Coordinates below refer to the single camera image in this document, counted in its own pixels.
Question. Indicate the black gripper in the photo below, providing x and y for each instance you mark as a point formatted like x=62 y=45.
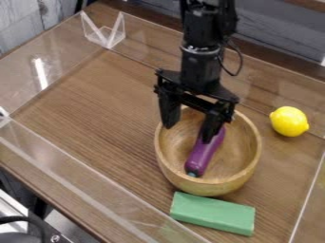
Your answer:
x=196 y=87

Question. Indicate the purple toy eggplant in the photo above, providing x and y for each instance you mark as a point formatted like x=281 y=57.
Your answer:
x=201 y=154

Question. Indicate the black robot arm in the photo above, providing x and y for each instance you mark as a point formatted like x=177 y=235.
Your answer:
x=209 y=24

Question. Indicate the brown wooden bowl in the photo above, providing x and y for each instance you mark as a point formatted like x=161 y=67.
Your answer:
x=234 y=159

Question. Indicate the yellow toy lemon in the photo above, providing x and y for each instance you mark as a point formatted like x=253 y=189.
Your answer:
x=289 y=121

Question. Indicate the green rectangular sponge block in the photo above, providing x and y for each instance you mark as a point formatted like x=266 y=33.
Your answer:
x=213 y=213

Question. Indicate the clear acrylic corner bracket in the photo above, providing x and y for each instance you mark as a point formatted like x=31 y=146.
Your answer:
x=106 y=37

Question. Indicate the clear acrylic front wall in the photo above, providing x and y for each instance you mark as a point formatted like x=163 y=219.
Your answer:
x=114 y=214

